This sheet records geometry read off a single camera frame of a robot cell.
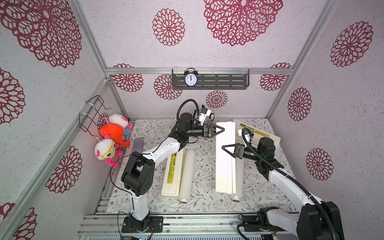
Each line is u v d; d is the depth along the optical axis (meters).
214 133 0.71
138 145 1.02
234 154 0.66
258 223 0.69
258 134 1.00
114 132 0.89
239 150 0.66
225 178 0.69
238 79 0.94
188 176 0.86
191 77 0.90
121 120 0.95
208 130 0.68
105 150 0.78
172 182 0.80
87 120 0.76
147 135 1.10
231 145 0.70
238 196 0.78
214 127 0.68
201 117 0.73
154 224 0.73
